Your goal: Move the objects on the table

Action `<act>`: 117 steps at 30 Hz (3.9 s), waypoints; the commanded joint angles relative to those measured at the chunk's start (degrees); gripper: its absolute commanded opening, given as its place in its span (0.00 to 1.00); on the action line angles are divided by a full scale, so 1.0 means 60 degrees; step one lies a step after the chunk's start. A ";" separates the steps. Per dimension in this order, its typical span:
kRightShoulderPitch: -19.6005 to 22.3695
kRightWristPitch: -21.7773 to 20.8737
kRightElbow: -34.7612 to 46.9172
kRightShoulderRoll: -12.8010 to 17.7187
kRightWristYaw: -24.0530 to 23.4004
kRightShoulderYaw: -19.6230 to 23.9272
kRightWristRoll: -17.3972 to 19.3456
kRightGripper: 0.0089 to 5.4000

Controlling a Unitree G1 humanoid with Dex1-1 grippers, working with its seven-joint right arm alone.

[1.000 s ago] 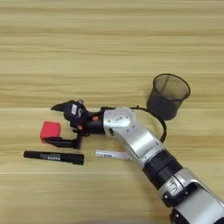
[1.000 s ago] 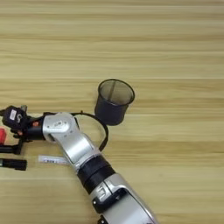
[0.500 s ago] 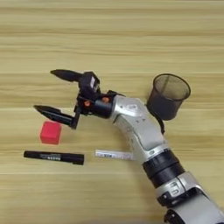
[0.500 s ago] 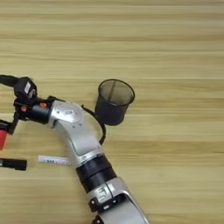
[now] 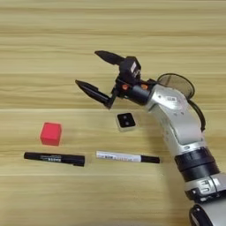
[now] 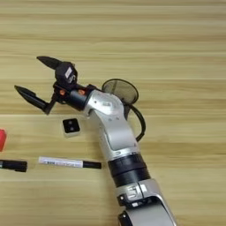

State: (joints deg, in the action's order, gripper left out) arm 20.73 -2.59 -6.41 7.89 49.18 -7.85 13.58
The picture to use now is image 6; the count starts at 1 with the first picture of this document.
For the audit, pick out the white marker with black cap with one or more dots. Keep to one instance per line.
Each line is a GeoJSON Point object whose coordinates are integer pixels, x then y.
{"type": "Point", "coordinates": [64, 162]}

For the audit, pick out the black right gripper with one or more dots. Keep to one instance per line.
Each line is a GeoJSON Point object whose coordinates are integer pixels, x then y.
{"type": "Point", "coordinates": [73, 95]}

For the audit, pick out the black box with white label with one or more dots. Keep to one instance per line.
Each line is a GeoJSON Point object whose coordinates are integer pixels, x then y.
{"type": "Point", "coordinates": [66, 75]}

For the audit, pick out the black marker pen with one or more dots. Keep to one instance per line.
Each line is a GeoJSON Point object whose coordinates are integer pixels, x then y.
{"type": "Point", "coordinates": [14, 165]}

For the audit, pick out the black mesh pen cup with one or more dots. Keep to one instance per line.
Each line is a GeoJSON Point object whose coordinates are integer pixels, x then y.
{"type": "Point", "coordinates": [120, 88]}

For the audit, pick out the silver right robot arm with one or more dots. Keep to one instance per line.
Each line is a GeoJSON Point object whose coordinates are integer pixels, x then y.
{"type": "Point", "coordinates": [117, 132]}

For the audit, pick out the white cube with black face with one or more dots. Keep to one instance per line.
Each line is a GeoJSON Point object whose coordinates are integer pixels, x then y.
{"type": "Point", "coordinates": [71, 126]}

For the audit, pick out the red cube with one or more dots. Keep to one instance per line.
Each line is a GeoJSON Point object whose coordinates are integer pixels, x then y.
{"type": "Point", "coordinates": [2, 140]}

